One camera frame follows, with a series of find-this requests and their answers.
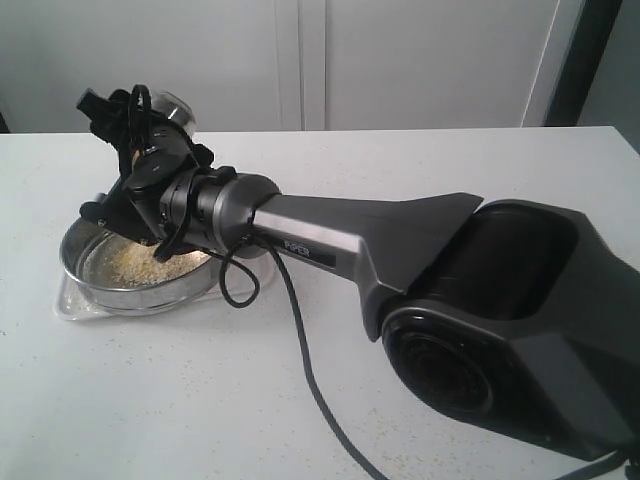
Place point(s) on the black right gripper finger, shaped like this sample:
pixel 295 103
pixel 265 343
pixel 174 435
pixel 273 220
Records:
pixel 123 120

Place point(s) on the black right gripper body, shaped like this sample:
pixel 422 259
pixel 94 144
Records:
pixel 152 172

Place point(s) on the stainless steel cup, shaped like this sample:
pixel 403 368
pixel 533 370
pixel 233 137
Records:
pixel 174 109

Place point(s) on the yellow millet grains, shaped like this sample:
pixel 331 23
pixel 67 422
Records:
pixel 134 266

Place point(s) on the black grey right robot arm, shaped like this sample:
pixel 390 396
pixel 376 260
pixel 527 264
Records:
pixel 512 316

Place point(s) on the round stainless steel sieve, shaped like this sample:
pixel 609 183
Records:
pixel 107 274

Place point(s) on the white cabinet doors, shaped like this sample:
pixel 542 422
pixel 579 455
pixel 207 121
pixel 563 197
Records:
pixel 290 65

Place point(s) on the white plastic tray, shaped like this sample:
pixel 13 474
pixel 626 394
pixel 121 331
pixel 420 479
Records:
pixel 250 285

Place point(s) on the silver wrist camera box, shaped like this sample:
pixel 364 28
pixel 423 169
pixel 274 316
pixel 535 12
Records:
pixel 115 213

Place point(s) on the dark vertical post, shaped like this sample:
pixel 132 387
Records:
pixel 588 43

